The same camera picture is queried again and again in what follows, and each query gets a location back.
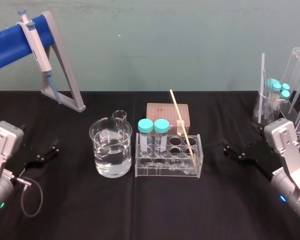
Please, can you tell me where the pink pipette tip box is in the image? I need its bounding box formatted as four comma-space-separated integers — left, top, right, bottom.
146, 102, 191, 137

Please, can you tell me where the short clear glass rod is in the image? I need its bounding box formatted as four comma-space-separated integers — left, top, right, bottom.
262, 69, 269, 121

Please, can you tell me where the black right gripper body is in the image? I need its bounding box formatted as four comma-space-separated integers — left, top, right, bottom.
241, 140, 279, 181

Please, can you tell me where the long white glass rod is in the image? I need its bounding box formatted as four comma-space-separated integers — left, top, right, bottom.
258, 52, 266, 124

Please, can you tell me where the large glass beaker with water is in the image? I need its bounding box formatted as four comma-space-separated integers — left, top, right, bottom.
89, 116, 133, 179

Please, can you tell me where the thin grey cable with plug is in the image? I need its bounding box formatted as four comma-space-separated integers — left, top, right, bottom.
12, 175, 44, 217

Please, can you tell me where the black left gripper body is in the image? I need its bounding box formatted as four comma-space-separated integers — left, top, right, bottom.
5, 142, 41, 175

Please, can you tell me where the white and blue pipette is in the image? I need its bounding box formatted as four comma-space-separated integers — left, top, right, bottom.
16, 9, 62, 104

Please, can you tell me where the blue and grey pipette stand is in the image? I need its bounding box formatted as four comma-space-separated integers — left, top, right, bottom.
0, 10, 87, 113

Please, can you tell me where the black table cloth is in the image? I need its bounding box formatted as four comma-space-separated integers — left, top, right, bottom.
0, 89, 300, 240

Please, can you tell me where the small empty glass beaker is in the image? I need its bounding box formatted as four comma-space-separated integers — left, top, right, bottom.
111, 109, 128, 121

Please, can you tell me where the thin pale thermometer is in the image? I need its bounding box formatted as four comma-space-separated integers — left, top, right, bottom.
169, 89, 197, 167

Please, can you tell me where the clear glass conical flask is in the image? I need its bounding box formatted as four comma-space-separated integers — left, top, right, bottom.
252, 72, 300, 126

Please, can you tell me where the clear acrylic test tube rack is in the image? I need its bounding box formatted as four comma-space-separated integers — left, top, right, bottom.
134, 133, 204, 179

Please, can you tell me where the clear acrylic stand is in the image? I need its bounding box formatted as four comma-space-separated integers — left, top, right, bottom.
280, 38, 300, 134

